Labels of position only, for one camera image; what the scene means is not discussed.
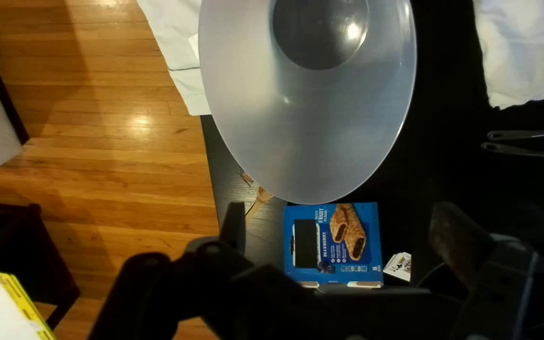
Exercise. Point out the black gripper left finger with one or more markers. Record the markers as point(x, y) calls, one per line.
point(234, 228)

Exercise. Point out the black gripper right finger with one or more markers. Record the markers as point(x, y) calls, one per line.
point(466, 252)

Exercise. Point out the white translucent plastic container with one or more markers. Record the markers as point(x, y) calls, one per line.
point(310, 126)

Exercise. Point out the wooden spoon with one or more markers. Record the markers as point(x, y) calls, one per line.
point(260, 197)

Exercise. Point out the small white paper tag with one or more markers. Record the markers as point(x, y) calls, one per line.
point(396, 267)

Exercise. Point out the blue snack bar box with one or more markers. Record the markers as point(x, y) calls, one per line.
point(347, 265)

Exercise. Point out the metal tongs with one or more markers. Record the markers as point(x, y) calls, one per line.
point(523, 135)

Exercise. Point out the small white cloth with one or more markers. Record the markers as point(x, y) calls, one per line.
point(183, 58)

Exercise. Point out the large white folded cloth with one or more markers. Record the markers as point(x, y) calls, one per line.
point(523, 50)

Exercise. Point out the dark coffee table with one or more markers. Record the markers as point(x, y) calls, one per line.
point(13, 239)

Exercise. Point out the white yellow-edged sheet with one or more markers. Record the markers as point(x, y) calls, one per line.
point(0, 313)

